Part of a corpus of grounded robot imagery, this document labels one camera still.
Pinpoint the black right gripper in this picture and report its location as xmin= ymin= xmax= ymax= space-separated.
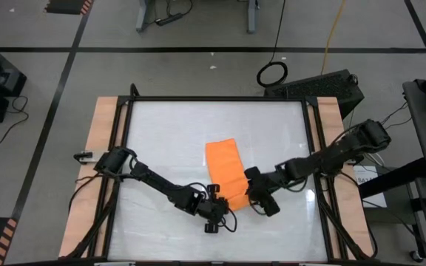
xmin=245 ymin=166 xmax=284 ymax=218

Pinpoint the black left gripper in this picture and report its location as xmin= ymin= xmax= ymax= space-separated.
xmin=197 ymin=183 xmax=230 ymax=233

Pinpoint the orange microfibre towel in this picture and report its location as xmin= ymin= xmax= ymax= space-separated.
xmin=205 ymin=138 xmax=253 ymax=212

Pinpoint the light wooden board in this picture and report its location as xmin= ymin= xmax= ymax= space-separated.
xmin=58 ymin=96 xmax=129 ymax=259
xmin=306 ymin=96 xmax=375 ymax=259

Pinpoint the white paper sheet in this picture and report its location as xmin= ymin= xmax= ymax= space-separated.
xmin=353 ymin=165 xmax=388 ymax=208

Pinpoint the black computer tower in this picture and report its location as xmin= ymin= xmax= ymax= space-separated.
xmin=263 ymin=69 xmax=365 ymax=120

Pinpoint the black desk beam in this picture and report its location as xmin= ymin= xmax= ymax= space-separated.
xmin=357 ymin=157 xmax=426 ymax=200

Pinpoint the grey desk leg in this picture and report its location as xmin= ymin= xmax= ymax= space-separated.
xmin=246 ymin=0 xmax=259 ymax=35
xmin=135 ymin=0 xmax=153 ymax=33

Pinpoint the black power strip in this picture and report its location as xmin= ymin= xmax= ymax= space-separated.
xmin=155 ymin=13 xmax=183 ymax=27

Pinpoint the black coiled hanging cable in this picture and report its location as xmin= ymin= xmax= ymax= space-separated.
xmin=256 ymin=0 xmax=289 ymax=89

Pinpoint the yellow hanging cable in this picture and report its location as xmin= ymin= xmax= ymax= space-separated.
xmin=319 ymin=0 xmax=347 ymax=76

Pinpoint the thin black floor cable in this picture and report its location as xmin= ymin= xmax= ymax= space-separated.
xmin=0 ymin=95 xmax=30 ymax=146

